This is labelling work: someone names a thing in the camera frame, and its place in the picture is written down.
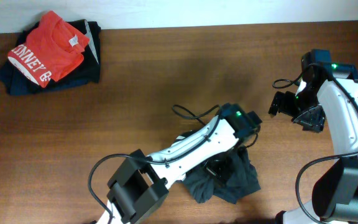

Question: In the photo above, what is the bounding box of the black cable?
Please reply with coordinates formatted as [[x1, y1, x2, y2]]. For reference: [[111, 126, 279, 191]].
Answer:
[[272, 62, 358, 224], [87, 104, 260, 224]]

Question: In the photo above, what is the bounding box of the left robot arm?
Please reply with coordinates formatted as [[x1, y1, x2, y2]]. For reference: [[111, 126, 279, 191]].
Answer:
[[98, 103, 262, 223]]

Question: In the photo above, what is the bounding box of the dark green t-shirt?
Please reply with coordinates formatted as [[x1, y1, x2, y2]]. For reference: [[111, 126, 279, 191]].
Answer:
[[182, 143, 261, 204]]

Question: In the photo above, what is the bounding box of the red folded t-shirt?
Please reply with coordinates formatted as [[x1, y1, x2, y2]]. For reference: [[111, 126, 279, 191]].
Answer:
[[7, 11, 90, 88]]

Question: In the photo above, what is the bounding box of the left black cable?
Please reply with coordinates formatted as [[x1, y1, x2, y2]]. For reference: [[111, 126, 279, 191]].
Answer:
[[87, 104, 260, 224]]

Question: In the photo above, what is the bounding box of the navy folded shirt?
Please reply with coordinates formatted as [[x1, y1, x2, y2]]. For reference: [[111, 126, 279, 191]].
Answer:
[[0, 61, 89, 96]]

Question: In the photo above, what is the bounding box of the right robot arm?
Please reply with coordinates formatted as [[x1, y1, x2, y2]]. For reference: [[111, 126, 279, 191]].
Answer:
[[268, 49, 358, 224]]

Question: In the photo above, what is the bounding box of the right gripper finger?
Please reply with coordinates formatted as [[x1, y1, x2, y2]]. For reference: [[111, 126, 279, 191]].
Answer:
[[268, 91, 297, 117], [291, 105, 326, 133]]

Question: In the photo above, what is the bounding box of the black folded shirt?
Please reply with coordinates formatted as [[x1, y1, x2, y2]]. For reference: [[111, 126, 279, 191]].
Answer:
[[14, 19, 102, 94]]

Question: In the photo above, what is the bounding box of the right black cable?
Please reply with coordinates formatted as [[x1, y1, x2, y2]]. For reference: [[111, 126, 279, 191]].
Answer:
[[272, 62, 358, 224]]

